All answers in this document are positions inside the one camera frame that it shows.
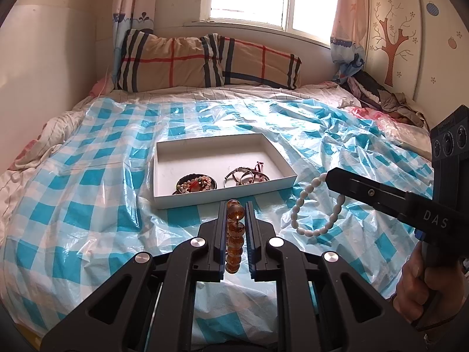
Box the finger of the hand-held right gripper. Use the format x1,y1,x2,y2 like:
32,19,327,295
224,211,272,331
325,167,408,222

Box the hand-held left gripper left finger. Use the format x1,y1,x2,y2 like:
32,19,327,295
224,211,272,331
40,202,227,352

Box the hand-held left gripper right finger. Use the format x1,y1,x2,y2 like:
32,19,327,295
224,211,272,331
245,202,429,352

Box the amber bead bracelet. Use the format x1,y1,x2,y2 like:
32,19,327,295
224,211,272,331
224,199,245,274

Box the white bead bracelet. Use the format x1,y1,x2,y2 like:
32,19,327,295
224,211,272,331
290,173,347,238

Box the engraved silver bangle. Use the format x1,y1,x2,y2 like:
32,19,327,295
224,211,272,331
232,169,258,187

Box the plain silver bangle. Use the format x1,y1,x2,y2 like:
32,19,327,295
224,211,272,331
223,167,253,187

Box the pink bead bracelet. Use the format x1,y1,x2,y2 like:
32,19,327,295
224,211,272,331
176,177,215,194

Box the red cord bracelet white rings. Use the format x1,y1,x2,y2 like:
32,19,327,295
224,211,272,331
242,160,271,184

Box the black leather bracelet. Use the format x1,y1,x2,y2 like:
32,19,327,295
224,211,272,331
175,173,217,195

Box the white cardboard box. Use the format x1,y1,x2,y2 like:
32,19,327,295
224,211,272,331
153,133,297,210

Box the person's right hand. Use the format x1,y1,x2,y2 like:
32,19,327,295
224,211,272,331
392,243,440,323

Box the pile of clothes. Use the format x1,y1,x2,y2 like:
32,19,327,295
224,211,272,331
339,70,428,130

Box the blue checkered plastic sheet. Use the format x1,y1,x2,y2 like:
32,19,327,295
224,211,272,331
0,97,436,334

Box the plaid pillow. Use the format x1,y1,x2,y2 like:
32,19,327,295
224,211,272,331
216,35,303,89
116,28,225,93

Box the printed curtain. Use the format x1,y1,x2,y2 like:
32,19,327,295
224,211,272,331
112,0,157,51
330,0,371,80

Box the pink cloth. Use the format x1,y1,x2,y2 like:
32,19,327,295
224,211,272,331
90,76,115,97

